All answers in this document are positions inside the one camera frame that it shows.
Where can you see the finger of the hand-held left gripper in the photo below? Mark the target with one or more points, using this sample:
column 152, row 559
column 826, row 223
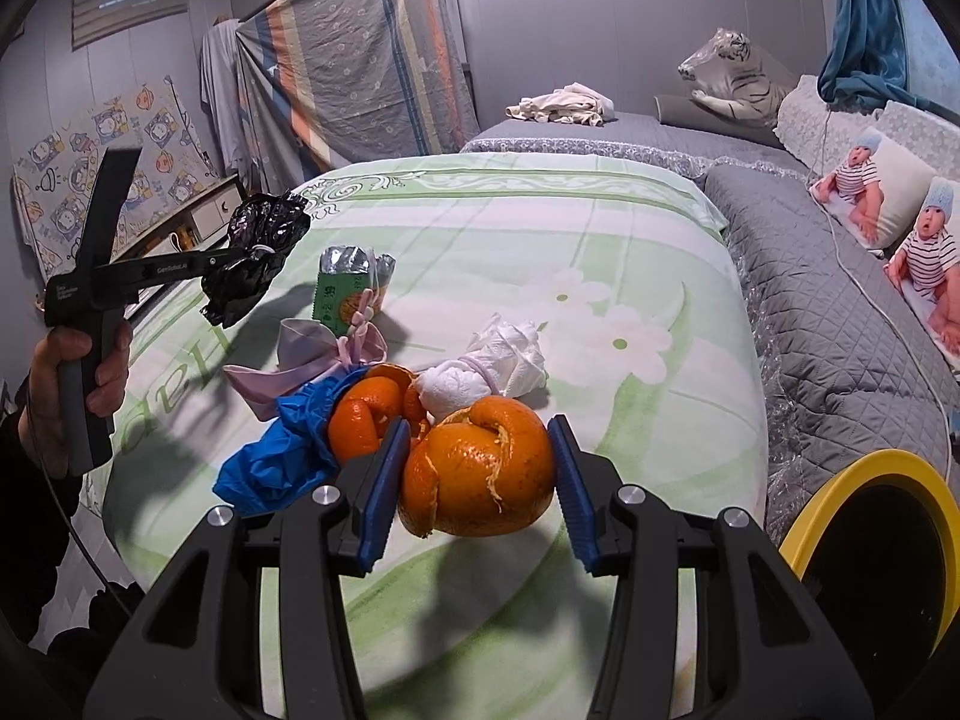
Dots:
column 225, row 261

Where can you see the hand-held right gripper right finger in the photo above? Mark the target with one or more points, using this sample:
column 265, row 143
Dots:
column 570, row 495

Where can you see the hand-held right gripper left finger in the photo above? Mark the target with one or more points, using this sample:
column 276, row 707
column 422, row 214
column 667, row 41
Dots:
column 382, row 495

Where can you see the black foil bag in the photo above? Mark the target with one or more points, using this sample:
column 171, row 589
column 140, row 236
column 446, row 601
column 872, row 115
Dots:
column 255, row 240

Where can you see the small orange peel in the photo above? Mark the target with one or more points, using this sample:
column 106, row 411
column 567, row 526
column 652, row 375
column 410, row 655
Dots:
column 364, row 409

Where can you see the large orange peel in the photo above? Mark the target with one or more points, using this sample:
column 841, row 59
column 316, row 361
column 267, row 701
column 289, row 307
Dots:
column 480, row 472

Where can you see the blue plastic bag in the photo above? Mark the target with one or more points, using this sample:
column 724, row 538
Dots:
column 277, row 450

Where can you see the lilac wrapper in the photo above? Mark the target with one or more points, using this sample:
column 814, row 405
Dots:
column 300, row 352

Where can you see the green snack packet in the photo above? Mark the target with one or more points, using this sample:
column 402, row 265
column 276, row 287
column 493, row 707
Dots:
column 337, row 300

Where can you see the white tissue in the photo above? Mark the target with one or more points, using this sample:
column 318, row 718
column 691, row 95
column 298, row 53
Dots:
column 495, row 360

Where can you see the yellow-rimmed black bin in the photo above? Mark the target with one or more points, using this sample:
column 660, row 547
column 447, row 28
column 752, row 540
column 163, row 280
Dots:
column 814, row 510

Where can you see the person's left forearm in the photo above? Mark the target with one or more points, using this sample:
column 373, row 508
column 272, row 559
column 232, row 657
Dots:
column 22, row 510

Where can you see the person's left hand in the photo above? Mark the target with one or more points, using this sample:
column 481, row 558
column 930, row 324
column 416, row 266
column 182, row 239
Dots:
column 45, row 405

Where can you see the white low cabinet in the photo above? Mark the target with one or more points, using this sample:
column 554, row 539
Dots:
column 214, row 214

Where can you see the grey hanging garment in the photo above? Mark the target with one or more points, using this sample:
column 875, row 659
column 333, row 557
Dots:
column 221, row 90

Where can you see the striped bed sheet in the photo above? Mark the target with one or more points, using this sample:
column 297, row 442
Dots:
column 352, row 67

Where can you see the green floral blanket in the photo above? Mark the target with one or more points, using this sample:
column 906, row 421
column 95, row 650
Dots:
column 525, row 240

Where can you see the grey quilted sofa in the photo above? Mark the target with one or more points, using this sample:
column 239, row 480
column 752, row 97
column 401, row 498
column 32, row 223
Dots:
column 810, row 300

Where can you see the grey bed with lace trim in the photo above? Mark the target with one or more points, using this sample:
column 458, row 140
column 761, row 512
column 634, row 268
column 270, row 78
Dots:
column 637, row 139

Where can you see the cream crumpled cloth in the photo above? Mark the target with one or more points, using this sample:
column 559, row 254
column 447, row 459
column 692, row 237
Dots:
column 562, row 103

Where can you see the grey bolster pillow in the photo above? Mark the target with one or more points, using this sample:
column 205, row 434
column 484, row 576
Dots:
column 690, row 116

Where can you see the baby print pillow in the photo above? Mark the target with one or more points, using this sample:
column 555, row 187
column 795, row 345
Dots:
column 892, row 180
column 930, row 255

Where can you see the white tiger plush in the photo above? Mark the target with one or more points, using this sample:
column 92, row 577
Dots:
column 742, row 82

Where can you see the blue curtain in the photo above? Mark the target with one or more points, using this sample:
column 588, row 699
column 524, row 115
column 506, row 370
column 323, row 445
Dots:
column 862, row 15

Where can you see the cartoon wall poster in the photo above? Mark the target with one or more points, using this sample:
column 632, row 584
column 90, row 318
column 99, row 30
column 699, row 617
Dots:
column 157, row 135

